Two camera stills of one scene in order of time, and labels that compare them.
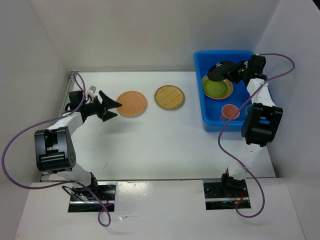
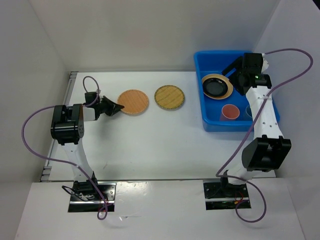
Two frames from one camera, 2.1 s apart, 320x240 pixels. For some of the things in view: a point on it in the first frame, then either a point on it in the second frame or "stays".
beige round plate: [229, 91] stays
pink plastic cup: [228, 111] stays
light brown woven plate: [134, 104] stays
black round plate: [218, 71] -> [215, 87]
